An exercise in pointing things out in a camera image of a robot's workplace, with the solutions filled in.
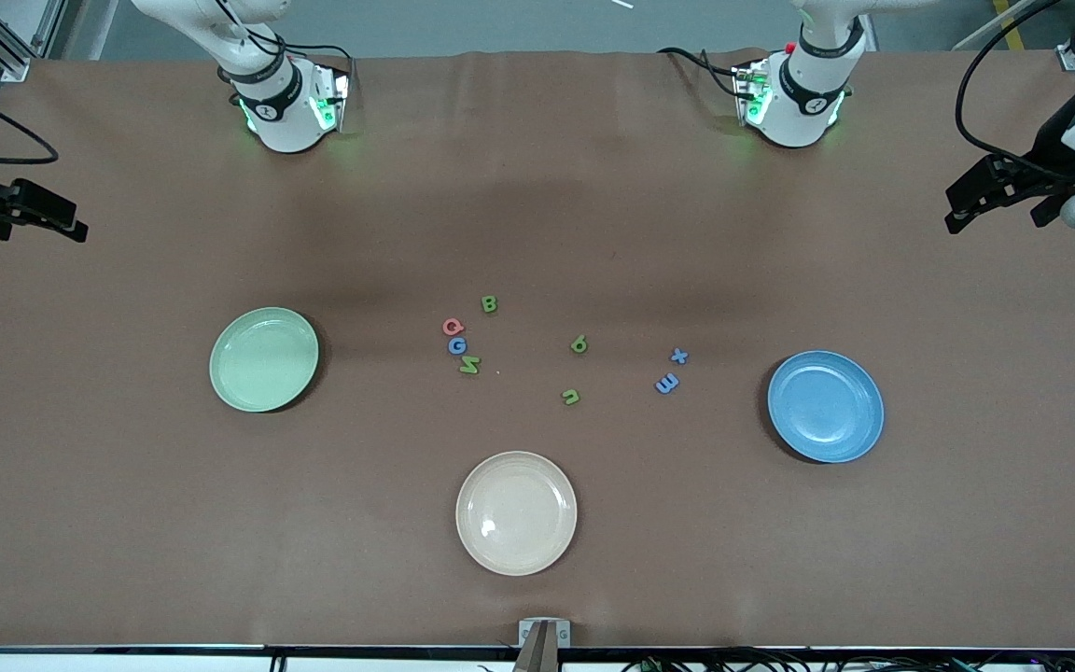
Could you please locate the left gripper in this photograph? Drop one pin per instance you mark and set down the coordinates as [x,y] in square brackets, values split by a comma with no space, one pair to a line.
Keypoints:
[1049,152]

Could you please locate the blue letter x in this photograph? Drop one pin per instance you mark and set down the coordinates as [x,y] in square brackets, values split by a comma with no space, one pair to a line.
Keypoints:
[679,356]

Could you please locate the blue letter m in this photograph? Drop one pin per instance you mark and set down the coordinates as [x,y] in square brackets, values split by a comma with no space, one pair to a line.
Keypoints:
[667,383]

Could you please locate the red letter Q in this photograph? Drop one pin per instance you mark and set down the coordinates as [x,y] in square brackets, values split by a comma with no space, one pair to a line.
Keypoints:
[453,327]

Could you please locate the blue letter G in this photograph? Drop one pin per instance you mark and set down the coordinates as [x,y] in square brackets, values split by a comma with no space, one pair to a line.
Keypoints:
[456,345]

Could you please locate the green letter N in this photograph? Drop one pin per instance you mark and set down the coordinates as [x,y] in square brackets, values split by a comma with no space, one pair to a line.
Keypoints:
[469,365]

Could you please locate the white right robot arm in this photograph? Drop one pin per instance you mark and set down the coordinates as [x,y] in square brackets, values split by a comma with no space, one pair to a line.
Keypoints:
[281,121]

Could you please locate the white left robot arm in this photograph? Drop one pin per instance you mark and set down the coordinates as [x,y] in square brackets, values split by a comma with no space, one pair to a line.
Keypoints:
[794,117]

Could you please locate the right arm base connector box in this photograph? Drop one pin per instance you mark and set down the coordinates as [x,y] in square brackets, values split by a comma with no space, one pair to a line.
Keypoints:
[330,98]

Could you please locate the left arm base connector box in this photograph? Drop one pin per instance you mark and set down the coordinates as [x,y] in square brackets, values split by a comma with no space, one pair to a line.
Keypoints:
[750,93]

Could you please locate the green plate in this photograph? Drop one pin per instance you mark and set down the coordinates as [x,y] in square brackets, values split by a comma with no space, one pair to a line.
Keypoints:
[263,360]

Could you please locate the blue plate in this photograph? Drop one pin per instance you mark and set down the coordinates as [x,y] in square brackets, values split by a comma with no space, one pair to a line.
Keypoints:
[825,407]

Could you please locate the brown table cloth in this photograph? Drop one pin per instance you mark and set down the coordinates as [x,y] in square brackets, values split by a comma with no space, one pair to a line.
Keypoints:
[537,233]

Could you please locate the beige plate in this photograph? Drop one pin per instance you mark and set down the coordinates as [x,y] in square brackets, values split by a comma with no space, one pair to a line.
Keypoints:
[516,513]

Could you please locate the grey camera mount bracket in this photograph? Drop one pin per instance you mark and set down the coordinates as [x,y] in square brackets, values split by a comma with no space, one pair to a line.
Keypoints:
[544,644]

